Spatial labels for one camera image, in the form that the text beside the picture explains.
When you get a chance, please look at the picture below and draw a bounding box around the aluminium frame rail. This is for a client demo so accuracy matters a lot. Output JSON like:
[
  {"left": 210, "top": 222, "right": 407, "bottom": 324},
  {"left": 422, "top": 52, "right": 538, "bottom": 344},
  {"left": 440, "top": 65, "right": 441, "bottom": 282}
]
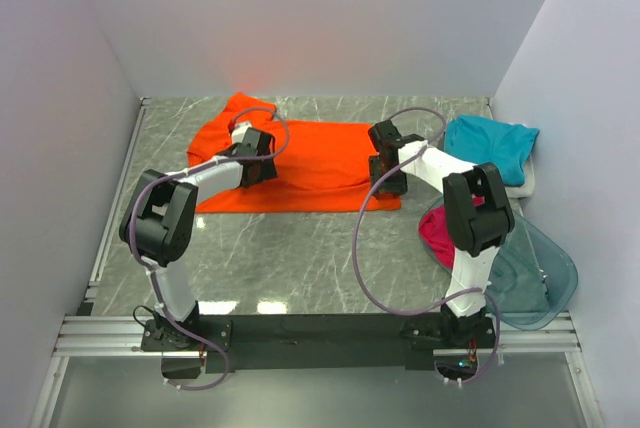
[{"left": 52, "top": 97, "right": 147, "bottom": 357}]

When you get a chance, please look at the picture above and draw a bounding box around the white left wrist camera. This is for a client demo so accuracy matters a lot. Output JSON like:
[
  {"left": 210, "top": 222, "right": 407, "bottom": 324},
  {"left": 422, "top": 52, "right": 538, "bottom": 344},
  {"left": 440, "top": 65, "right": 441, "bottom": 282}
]
[{"left": 230, "top": 121, "right": 253, "bottom": 144}]

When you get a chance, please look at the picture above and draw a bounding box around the black base crossbar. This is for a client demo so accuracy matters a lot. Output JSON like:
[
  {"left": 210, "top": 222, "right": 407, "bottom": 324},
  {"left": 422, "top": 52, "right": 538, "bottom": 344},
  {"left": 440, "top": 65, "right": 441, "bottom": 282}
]
[{"left": 140, "top": 313, "right": 495, "bottom": 373}]

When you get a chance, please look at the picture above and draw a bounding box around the white folded t shirt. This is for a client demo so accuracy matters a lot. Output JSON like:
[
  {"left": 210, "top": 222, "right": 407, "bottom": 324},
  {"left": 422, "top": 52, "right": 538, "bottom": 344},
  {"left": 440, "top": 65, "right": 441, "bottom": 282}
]
[{"left": 505, "top": 158, "right": 535, "bottom": 199}]

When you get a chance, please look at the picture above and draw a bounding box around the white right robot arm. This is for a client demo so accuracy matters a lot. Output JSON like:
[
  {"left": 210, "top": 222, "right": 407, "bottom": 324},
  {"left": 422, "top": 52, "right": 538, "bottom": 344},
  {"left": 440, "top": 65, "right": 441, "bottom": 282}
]
[{"left": 368, "top": 120, "right": 515, "bottom": 347}]

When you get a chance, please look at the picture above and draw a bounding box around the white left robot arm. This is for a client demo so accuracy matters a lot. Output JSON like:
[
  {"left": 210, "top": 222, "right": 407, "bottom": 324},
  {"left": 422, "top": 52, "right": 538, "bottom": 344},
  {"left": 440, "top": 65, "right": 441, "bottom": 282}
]
[{"left": 119, "top": 123, "right": 277, "bottom": 350}]

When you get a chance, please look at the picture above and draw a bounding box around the blue transparent plastic bin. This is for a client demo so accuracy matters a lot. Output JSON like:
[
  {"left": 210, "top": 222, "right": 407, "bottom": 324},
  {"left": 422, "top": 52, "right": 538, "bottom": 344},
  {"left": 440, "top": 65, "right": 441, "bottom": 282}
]
[{"left": 418, "top": 198, "right": 578, "bottom": 331}]

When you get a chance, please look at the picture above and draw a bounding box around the teal grey t shirt in bin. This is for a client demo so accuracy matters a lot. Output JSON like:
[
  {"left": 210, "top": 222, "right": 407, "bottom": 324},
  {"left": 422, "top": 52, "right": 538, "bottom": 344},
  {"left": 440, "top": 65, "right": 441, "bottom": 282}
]
[{"left": 488, "top": 244, "right": 549, "bottom": 316}]

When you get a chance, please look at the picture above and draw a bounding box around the orange t shirt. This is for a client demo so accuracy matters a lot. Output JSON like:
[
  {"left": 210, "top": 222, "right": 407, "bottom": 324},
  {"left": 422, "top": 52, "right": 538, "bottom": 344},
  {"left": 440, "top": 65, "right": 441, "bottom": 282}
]
[{"left": 187, "top": 93, "right": 375, "bottom": 213}]

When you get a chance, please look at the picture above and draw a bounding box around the magenta t shirt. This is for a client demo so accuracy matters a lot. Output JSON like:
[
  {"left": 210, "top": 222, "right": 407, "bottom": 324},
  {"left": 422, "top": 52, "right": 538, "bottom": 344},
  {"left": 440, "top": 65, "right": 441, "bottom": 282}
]
[{"left": 418, "top": 197, "right": 455, "bottom": 271}]

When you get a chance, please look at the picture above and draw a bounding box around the teal folded t shirt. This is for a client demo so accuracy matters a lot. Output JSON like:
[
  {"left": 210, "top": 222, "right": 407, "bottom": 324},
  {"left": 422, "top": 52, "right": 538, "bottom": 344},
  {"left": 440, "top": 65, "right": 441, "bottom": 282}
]
[{"left": 444, "top": 115, "right": 540, "bottom": 187}]

